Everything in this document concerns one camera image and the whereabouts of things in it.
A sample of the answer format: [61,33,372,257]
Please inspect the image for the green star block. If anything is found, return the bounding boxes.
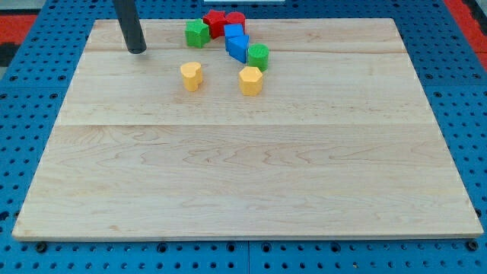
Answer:
[185,19,211,48]

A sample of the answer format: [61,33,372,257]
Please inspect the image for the red cylinder block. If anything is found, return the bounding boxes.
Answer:
[225,11,247,32]

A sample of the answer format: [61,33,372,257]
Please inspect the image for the red star block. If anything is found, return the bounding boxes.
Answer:
[202,9,227,39]

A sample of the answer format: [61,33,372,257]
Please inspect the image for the light wooden board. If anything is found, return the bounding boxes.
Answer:
[12,18,483,242]

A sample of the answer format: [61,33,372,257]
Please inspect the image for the green cylinder block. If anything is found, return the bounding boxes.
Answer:
[247,43,269,72]

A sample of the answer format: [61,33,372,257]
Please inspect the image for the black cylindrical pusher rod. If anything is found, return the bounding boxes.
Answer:
[113,0,147,54]

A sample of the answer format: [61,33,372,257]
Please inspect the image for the blue triangle block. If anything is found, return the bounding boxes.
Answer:
[228,35,250,63]

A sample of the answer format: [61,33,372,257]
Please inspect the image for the yellow heart block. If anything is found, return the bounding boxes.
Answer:
[180,62,202,92]

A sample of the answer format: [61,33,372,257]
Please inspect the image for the blue cube block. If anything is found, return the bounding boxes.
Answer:
[224,24,244,52]

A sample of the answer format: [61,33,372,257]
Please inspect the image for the yellow hexagon block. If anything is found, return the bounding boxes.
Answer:
[238,66,263,96]

